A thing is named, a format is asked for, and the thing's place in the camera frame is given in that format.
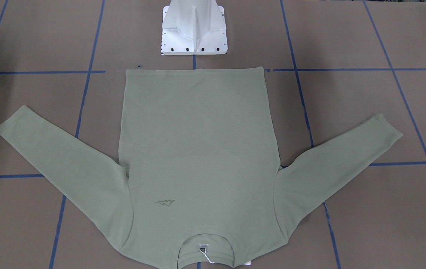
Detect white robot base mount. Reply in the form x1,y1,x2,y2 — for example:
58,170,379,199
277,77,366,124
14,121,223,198
160,0,228,56

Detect white string hang tag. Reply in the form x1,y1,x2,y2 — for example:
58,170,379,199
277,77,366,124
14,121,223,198
199,247,214,264

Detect olive green long-sleeve shirt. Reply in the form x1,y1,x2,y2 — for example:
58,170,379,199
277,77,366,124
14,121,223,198
0,67,402,269

